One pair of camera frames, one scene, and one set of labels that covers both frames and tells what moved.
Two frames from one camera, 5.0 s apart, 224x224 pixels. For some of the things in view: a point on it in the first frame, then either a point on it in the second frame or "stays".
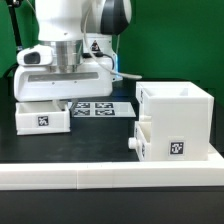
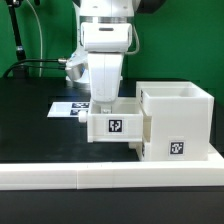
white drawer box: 41,118 to 115,121
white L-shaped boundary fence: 153,173 stays
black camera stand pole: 12,4 stays
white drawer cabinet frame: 181,116 stays
